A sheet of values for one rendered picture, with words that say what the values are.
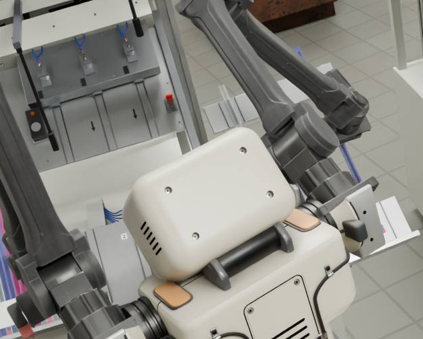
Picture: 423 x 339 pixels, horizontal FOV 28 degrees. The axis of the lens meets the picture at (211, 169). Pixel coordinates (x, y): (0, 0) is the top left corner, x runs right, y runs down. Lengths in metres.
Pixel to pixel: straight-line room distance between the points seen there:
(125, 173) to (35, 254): 1.53
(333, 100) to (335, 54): 2.87
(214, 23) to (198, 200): 0.47
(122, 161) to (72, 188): 0.19
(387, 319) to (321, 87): 1.29
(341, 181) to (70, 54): 1.02
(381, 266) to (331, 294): 1.86
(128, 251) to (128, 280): 0.07
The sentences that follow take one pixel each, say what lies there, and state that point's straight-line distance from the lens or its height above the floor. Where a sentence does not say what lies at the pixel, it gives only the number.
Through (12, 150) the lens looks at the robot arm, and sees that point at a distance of 1.17.
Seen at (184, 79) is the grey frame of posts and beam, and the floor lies 1.00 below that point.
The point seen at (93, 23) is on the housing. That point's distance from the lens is 2.16.
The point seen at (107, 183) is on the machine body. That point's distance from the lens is 2.71.
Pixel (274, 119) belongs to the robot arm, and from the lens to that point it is 1.41.
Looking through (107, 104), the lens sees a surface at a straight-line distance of 2.16.
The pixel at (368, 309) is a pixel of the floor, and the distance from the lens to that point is 2.93.
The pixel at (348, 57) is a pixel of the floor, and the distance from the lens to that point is 4.58.
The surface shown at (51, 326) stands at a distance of 2.05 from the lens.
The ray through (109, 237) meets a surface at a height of 0.83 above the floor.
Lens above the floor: 1.96
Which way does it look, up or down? 31 degrees down
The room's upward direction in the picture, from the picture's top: 15 degrees counter-clockwise
